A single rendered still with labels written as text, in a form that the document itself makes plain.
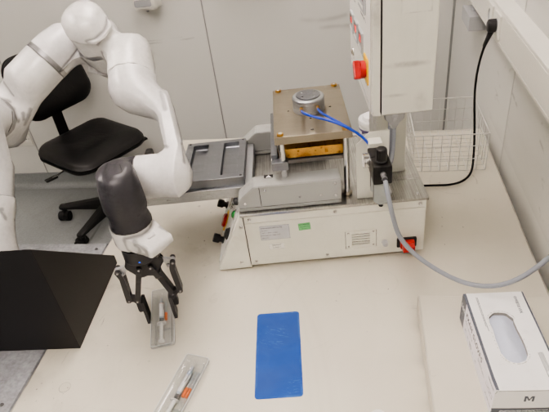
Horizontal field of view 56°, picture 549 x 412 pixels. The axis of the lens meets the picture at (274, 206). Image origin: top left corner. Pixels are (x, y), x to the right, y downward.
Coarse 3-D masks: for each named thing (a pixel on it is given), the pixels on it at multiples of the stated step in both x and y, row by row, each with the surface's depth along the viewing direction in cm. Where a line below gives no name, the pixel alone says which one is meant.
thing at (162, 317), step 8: (152, 296) 130; (160, 296) 129; (152, 304) 127; (160, 304) 127; (168, 304) 127; (152, 312) 125; (160, 312) 125; (168, 312) 125; (152, 320) 123; (160, 320) 123; (168, 320) 122; (152, 328) 121; (160, 328) 121; (168, 328) 120; (152, 336) 119; (160, 336) 119; (168, 336) 118; (152, 344) 117; (160, 344) 117
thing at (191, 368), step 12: (192, 360) 112; (204, 360) 112; (180, 372) 110; (192, 372) 110; (180, 384) 108; (192, 384) 107; (168, 396) 105; (180, 396) 105; (156, 408) 104; (168, 408) 103; (180, 408) 103
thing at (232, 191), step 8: (248, 144) 147; (248, 152) 143; (248, 160) 140; (248, 168) 136; (248, 176) 133; (192, 192) 130; (200, 192) 130; (208, 192) 130; (216, 192) 130; (224, 192) 130; (232, 192) 130; (152, 200) 131; (160, 200) 131; (168, 200) 131; (176, 200) 131; (184, 200) 132; (192, 200) 132; (200, 200) 132
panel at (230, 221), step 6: (228, 198) 159; (228, 204) 154; (228, 210) 149; (228, 216) 146; (234, 216) 132; (228, 222) 143; (234, 222) 131; (222, 234) 149; (228, 234) 135; (228, 240) 134; (222, 246) 142; (222, 252) 139
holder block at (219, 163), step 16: (192, 144) 145; (208, 144) 144; (224, 144) 144; (240, 144) 142; (192, 160) 140; (208, 160) 137; (224, 160) 139; (240, 160) 135; (208, 176) 130; (224, 176) 130; (240, 176) 129
